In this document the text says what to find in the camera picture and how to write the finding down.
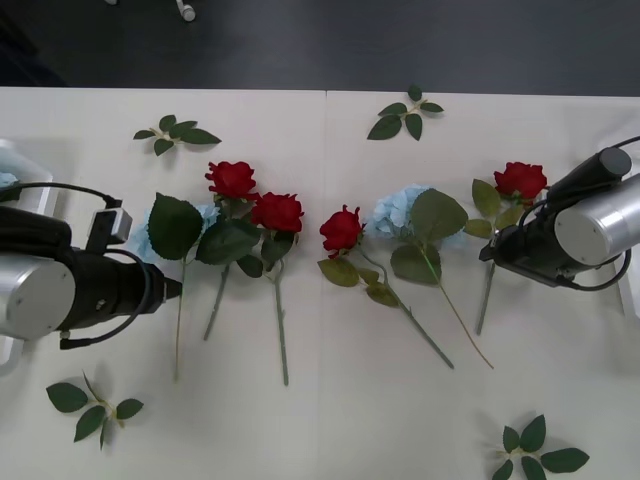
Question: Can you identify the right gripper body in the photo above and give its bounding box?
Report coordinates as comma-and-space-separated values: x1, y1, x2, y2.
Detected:
478, 242, 532, 282

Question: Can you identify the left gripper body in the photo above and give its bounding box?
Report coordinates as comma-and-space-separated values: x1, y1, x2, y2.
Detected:
140, 263, 170, 316

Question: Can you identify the pale blue flower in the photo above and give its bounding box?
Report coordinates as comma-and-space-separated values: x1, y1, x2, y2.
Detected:
369, 183, 495, 370
122, 192, 221, 384

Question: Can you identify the red rose with olive leaves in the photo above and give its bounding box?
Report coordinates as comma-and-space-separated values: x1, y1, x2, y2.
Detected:
464, 160, 549, 336
317, 203, 455, 370

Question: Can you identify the red rose with dark leaves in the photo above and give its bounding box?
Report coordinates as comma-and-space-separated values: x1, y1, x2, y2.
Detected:
196, 159, 265, 343
237, 191, 306, 388

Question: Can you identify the shallow white box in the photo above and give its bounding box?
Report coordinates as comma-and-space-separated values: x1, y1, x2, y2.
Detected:
0, 138, 55, 377
618, 277, 640, 319

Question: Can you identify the loose green leaf twig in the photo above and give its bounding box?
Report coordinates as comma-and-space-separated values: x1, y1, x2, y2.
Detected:
45, 369, 145, 451
132, 114, 223, 157
366, 83, 445, 142
490, 413, 591, 480

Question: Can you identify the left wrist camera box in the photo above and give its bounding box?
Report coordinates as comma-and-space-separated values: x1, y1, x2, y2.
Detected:
87, 208, 135, 247

